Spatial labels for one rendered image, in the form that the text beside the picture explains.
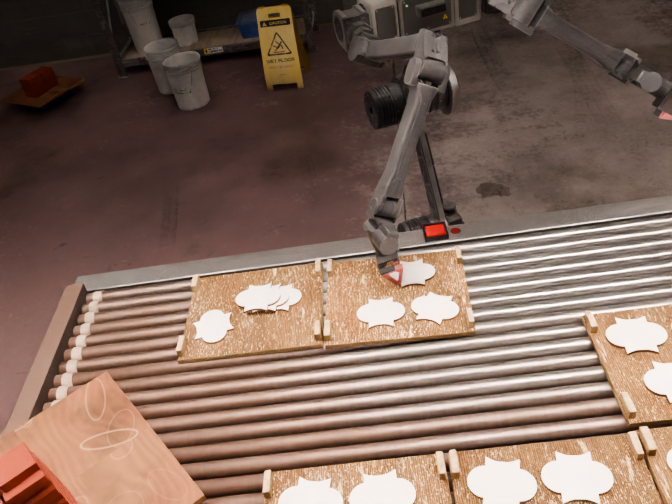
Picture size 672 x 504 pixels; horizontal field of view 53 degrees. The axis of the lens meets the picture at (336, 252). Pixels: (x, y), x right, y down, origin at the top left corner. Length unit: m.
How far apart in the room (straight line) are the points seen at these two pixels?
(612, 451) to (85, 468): 1.17
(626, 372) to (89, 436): 1.29
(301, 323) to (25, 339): 2.19
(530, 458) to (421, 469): 0.24
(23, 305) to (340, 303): 2.47
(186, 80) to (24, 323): 2.35
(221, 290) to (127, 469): 0.70
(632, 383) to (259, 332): 0.98
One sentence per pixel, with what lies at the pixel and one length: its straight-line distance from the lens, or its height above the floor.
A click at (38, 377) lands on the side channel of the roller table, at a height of 0.95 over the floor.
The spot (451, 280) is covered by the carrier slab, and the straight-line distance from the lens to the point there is 2.01.
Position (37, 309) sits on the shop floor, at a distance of 4.03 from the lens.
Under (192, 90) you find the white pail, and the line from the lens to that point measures 5.49.
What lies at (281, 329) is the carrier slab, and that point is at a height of 0.94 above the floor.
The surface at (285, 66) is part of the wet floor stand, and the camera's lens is 5.45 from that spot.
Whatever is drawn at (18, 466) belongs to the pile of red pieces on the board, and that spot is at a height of 1.29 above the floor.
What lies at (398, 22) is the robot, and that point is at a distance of 2.37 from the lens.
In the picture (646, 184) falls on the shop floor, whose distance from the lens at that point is 4.10.
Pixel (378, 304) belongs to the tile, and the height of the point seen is 0.94.
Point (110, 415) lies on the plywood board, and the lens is 1.77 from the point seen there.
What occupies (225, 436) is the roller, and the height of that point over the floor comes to 0.91.
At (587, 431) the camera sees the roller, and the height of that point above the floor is 0.91.
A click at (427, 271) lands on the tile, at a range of 2.03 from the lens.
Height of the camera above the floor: 2.28
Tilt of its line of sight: 38 degrees down
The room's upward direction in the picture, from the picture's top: 11 degrees counter-clockwise
